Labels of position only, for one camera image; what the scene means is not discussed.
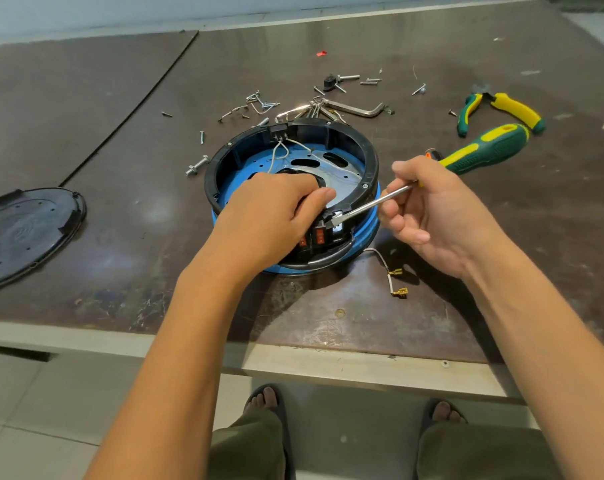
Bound small black knob with screw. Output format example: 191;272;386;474
323;73;361;92

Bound person's right foot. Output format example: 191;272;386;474
431;401;467;425

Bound black sandal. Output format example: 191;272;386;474
242;384;296;480
420;398;469;435

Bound green yellow handled screwdriver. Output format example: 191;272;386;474
330;123;531;227

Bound person's foot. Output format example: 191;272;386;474
431;401;467;425
245;387;280;414

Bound silver hex key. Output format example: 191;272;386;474
325;99;386;118

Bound blue black round appliance base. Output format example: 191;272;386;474
204;118;382;275

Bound black round cover plate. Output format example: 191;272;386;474
0;187;87;295

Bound person's olive trouser leg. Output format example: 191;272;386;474
208;409;287;480
416;421;565;480

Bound person's left hand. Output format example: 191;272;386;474
214;172;338;275

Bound black right sandal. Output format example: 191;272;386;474
420;398;469;435

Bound bunch of silver metal clips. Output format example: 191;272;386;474
275;97;349;123

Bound person's left forearm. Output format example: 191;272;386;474
83;255;265;480

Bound person's olive left trouser leg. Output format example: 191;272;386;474
208;409;287;480

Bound person's right hand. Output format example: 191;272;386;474
377;155;510;281

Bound scattered small silver screws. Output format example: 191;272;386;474
161;69;428;145

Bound green yellow handled pliers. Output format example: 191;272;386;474
456;85;547;138

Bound black left sandal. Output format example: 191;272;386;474
242;384;296;480

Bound white wire with brass terminals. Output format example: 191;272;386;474
363;247;410;299

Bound person's right forearm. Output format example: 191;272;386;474
461;242;604;480

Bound person's olive right trouser leg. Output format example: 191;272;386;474
416;421;565;480

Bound person's left foot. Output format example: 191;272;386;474
245;387;280;414

